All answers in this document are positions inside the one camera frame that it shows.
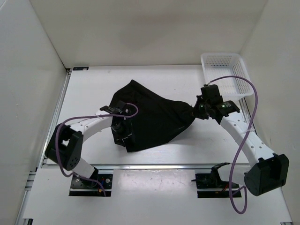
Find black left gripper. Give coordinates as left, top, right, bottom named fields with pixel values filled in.
left=111, top=119, right=135, bottom=147

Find black shorts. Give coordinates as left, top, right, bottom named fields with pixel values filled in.
left=110, top=80, right=195, bottom=152

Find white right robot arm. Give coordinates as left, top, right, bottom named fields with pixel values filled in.
left=193, top=96, right=289, bottom=196

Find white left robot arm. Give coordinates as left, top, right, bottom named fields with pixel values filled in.
left=45, top=101, right=139, bottom=188

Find white perforated plastic basket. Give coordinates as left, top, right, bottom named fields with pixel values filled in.
left=201, top=52, right=254, bottom=101

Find small black corner label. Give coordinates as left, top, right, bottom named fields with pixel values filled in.
left=73, top=67, right=89, bottom=71

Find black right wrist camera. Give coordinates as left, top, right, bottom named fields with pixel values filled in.
left=201, top=84, right=223, bottom=103

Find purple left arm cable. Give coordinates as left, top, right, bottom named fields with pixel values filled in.
left=56, top=103, right=139, bottom=179

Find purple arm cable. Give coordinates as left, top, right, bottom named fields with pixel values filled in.
left=56, top=103, right=139, bottom=179
left=204, top=75, right=259, bottom=214

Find aluminium table edge rail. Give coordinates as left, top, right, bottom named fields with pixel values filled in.
left=37, top=163, right=235, bottom=171

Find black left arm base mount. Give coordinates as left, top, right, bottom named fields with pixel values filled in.
left=69, top=172, right=113, bottom=197

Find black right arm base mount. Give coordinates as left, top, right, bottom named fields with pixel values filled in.
left=191, top=163, right=230, bottom=199

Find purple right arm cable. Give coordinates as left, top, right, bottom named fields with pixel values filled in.
left=204, top=75, right=259, bottom=214

